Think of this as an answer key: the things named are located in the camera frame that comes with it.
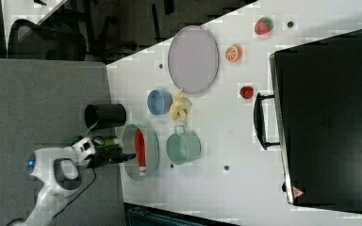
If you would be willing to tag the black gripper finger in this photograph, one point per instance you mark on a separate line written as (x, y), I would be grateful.
(128, 156)

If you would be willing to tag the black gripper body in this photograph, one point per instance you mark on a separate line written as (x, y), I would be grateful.
(105, 157)

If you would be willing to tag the red plush ketchup bottle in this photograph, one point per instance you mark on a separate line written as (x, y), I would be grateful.
(140, 151)

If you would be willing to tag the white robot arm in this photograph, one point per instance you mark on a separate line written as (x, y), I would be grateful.
(59, 170)

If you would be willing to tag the green perforated strainer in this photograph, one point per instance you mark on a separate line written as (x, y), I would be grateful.
(151, 151)

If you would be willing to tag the large black pot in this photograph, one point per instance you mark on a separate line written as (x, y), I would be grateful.
(104, 116)

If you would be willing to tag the green mug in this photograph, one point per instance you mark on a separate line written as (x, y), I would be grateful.
(182, 146)

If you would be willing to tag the blue bowl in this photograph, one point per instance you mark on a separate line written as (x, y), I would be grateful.
(159, 102)

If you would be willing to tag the yellow plush banana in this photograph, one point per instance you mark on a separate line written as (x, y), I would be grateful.
(180, 106)

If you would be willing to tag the lilac round plate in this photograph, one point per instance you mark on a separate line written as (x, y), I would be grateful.
(193, 60)

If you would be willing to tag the black office chair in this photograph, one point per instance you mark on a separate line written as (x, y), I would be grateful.
(57, 41)

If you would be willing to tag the small red tomato toy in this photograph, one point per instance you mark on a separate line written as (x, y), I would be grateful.
(246, 92)

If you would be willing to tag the orange slice toy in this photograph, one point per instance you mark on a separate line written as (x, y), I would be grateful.
(233, 53)

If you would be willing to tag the red strawberry toy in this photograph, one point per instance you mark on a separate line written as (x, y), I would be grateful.
(263, 26)

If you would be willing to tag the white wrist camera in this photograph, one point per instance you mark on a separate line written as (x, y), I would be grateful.
(84, 151)

